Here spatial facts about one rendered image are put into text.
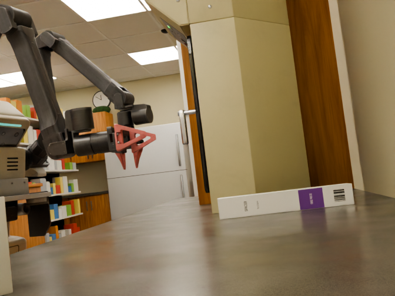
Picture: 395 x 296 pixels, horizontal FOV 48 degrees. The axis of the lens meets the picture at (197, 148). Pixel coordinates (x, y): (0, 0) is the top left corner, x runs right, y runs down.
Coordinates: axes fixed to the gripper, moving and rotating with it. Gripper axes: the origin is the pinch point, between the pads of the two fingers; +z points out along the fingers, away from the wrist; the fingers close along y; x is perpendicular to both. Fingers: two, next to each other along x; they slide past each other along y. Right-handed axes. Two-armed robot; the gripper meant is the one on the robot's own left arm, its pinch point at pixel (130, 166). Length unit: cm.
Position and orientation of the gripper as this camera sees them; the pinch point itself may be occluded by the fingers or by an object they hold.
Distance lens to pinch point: 160.1
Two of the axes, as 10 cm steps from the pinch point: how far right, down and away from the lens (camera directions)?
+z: 1.1, 9.9, -0.7
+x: 1.6, 0.5, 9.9
